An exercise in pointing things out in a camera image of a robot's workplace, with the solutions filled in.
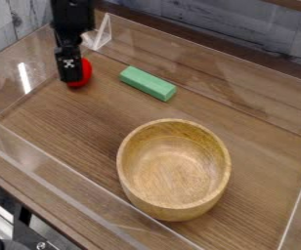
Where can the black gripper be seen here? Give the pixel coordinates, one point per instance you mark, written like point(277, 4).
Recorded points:
point(73, 19)

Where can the red toy strawberry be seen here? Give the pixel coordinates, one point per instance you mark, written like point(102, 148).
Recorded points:
point(86, 78)

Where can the green rectangular block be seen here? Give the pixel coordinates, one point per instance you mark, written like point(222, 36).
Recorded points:
point(147, 83)

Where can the wooden bowl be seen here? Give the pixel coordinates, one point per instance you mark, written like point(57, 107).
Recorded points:
point(174, 168)

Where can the clear acrylic corner bracket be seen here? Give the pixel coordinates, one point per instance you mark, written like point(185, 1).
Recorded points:
point(97, 38)

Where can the clear acrylic tray wall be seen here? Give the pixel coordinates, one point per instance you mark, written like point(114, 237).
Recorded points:
point(61, 135)

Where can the black table leg bracket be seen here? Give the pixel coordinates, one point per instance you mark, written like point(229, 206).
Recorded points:
point(34, 233)

